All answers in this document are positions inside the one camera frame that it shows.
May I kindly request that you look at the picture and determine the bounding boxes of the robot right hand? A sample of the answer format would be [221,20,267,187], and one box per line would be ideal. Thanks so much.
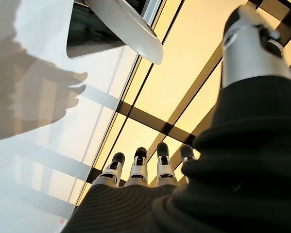
[61,3,291,233]

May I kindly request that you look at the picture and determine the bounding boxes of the white round plate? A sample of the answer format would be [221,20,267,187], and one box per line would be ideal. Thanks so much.
[84,0,164,65]

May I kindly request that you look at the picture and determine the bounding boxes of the stainless steel sink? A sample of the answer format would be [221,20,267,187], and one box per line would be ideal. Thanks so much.
[66,0,167,60]

